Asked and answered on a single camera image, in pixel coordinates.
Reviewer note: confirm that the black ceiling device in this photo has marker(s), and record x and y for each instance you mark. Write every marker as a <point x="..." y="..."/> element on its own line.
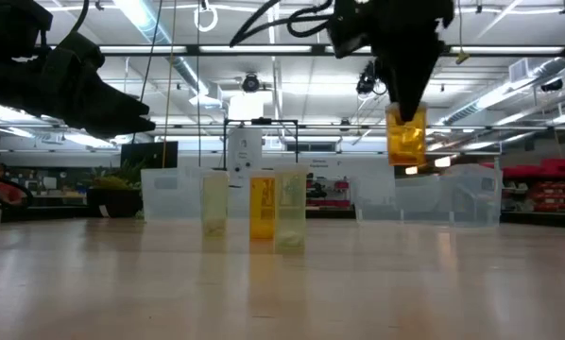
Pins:
<point x="552" y="85"/>

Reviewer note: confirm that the red storage shelving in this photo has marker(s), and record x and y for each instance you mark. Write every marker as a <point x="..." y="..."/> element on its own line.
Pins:
<point x="554" y="186"/>

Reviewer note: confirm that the round black overhead camera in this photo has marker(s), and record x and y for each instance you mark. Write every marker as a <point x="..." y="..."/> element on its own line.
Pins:
<point x="251" y="82"/>

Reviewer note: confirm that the amber medicine bottle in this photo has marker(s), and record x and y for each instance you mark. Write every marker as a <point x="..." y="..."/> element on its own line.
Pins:
<point x="405" y="146"/>
<point x="262" y="208"/>

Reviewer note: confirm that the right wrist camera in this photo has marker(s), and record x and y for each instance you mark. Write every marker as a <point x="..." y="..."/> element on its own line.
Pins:
<point x="351" y="40"/>

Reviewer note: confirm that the white control box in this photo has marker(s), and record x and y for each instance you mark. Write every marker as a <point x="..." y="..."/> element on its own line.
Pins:
<point x="244" y="151"/>

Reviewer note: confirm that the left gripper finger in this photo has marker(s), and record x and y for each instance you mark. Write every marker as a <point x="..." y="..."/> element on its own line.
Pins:
<point x="119" y="104"/>
<point x="122" y="126"/>

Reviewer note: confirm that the potted succulent plant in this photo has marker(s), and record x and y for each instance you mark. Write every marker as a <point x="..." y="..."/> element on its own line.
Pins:
<point x="114" y="203"/>

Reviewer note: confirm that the clear plastic bin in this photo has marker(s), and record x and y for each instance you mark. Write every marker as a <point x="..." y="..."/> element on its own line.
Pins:
<point x="178" y="198"/>
<point x="471" y="203"/>

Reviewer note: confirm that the black monitor screen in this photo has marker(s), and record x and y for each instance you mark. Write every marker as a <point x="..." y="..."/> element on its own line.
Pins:
<point x="149" y="156"/>

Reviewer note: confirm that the silver ceiling duct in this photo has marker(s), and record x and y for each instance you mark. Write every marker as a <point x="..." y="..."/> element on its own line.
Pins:
<point x="547" y="68"/>

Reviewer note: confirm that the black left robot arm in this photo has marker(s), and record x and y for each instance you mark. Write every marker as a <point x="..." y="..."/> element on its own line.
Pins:
<point x="8" y="85"/>

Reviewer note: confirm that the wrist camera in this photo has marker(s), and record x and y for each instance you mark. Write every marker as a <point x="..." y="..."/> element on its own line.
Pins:
<point x="81" y="52"/>
<point x="351" y="40"/>

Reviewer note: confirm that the yellow hanging hook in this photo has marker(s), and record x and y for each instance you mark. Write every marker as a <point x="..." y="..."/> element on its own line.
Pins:
<point x="462" y="57"/>

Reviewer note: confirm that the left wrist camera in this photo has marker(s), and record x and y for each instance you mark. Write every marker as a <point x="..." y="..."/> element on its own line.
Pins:
<point x="81" y="52"/>

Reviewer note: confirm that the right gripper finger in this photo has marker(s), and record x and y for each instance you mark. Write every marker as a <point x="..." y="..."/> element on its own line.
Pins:
<point x="407" y="85"/>

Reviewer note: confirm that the black metal stand frame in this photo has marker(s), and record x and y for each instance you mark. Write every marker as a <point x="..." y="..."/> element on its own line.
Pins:
<point x="261" y="121"/>

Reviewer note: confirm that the small black background robot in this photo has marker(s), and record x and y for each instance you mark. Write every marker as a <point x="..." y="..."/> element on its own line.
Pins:
<point x="316" y="191"/>

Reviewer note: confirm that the black ceiling spotlight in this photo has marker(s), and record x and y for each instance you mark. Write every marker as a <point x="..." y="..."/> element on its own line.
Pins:
<point x="365" y="82"/>

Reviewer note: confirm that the shelf with red boxes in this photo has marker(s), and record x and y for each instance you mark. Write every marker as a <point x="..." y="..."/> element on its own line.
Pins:
<point x="341" y="185"/>

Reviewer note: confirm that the black overhead light bar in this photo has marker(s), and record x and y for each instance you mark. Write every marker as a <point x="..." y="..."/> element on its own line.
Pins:
<point x="318" y="49"/>

